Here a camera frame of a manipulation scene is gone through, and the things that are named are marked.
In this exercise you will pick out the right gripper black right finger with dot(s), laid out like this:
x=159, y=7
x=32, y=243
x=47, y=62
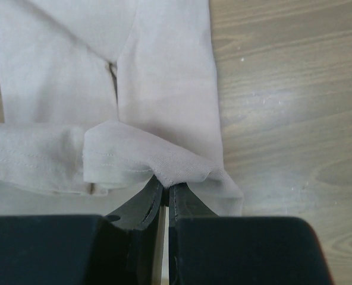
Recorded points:
x=208, y=249

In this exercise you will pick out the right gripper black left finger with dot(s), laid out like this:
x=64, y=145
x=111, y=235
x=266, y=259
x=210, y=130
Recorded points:
x=122, y=247

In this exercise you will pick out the beige t shirt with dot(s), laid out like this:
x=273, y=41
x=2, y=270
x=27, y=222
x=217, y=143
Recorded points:
x=99, y=97

